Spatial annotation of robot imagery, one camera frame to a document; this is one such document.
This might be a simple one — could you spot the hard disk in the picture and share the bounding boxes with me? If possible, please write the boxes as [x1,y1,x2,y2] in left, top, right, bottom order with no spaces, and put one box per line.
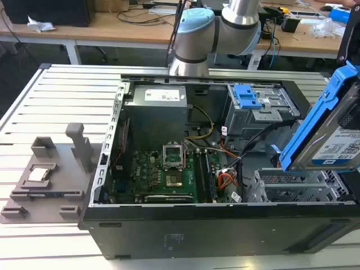
[278,60,360,172]

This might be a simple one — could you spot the metal disk bay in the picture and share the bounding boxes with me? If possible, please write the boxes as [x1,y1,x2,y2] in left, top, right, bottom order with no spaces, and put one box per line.
[247,168,352,204]

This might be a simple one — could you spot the black RAM slot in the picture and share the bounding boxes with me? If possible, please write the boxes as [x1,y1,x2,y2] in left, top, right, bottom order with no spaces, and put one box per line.
[194,150,208,203]
[204,150,218,202]

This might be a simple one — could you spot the blue cardboard box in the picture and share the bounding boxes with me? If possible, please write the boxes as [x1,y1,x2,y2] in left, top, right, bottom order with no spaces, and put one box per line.
[328,7,352,28]

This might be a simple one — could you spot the clear plastic bag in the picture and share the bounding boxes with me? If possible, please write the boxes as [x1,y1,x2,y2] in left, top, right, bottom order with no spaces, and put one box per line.
[311,17,347,39]

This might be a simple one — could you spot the black device yellow part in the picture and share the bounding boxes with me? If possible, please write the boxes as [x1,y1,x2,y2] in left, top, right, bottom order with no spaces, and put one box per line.
[280,7,302,33]

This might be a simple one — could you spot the blue plastic drive latch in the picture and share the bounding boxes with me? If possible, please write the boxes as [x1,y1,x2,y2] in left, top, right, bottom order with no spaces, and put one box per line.
[233,84,263,110]

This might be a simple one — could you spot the grey metal drive cage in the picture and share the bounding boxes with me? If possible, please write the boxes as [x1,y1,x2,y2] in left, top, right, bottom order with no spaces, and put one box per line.
[224,83,302,151]

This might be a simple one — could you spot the grey power supply unit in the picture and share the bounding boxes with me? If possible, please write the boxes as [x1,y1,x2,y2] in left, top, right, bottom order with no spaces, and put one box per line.
[123,84,188,144]

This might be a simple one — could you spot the wooden desk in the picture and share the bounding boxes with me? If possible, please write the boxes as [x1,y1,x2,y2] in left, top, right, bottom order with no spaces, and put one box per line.
[0,0,360,66]

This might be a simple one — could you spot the green motherboard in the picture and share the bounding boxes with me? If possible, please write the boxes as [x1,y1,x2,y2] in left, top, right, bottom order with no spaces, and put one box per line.
[112,148,223,205]

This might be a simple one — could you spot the black open PC case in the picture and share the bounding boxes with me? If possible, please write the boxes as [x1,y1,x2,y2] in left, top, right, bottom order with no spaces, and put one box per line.
[78,73,360,261]

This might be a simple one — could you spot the large black box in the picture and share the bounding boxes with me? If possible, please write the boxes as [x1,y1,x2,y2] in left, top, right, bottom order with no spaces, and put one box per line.
[1,0,92,28]

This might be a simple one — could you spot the crumpled white paper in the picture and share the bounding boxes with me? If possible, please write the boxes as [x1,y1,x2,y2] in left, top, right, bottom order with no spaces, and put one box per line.
[26,15,56,32]

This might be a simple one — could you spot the grey parts rack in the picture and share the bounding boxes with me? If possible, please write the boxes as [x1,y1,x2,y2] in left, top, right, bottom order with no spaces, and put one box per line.
[0,123,98,224]

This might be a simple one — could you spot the silver CPU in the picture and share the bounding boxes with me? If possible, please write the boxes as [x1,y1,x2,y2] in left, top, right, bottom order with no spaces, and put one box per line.
[28,168,48,182]

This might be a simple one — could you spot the hanging blue cable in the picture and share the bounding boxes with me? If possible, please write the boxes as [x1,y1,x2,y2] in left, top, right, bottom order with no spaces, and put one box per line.
[269,21,280,69]

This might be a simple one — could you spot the black sleeved wire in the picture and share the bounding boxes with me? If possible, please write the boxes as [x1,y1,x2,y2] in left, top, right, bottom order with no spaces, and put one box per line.
[237,120,299,169]

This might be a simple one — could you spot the yellow black power wires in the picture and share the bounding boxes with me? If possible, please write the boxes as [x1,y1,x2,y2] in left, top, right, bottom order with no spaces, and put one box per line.
[186,104,214,140]

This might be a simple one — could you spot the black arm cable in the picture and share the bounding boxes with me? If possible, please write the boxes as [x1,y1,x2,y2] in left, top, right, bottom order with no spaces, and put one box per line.
[166,0,188,56]

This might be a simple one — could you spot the white grey wire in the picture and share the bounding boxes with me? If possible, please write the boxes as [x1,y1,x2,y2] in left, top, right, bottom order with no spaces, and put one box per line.
[184,139,227,153]

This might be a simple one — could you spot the orange red wire bundle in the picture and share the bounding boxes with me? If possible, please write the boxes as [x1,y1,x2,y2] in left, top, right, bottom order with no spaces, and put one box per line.
[217,171,240,192]

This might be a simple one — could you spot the black cables on desk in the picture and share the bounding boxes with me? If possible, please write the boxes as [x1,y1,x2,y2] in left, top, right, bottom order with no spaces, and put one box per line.
[116,7,181,28]

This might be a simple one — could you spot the thin red fan wire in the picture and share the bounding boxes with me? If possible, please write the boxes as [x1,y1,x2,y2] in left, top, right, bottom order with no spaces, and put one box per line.
[110,118,131,170]

